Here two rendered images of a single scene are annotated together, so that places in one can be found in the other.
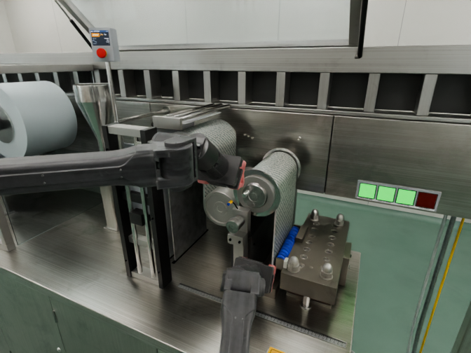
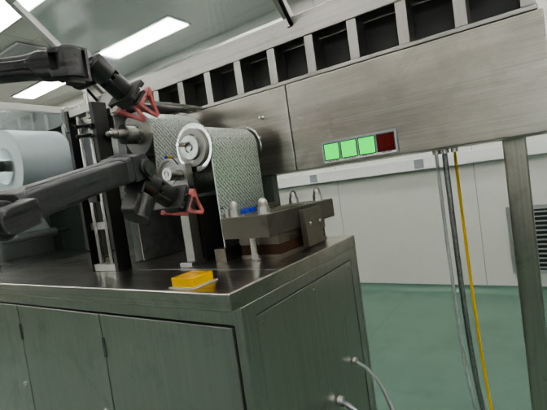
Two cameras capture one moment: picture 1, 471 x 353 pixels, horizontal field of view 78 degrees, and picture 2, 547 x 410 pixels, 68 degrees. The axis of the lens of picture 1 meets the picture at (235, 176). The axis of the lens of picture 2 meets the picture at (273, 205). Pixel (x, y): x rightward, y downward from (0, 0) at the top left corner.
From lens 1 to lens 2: 0.80 m
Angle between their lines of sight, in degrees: 21
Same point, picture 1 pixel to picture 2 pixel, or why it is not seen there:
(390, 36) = not seen: hidden behind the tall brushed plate
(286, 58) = (237, 47)
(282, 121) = (245, 106)
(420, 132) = (358, 73)
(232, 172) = (133, 89)
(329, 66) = (270, 41)
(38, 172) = not seen: outside the picture
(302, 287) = (240, 228)
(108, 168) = (15, 61)
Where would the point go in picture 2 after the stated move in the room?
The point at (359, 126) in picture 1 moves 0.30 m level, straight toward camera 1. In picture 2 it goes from (307, 87) to (256, 73)
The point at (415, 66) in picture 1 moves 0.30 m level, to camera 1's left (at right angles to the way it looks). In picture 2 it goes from (334, 17) to (242, 36)
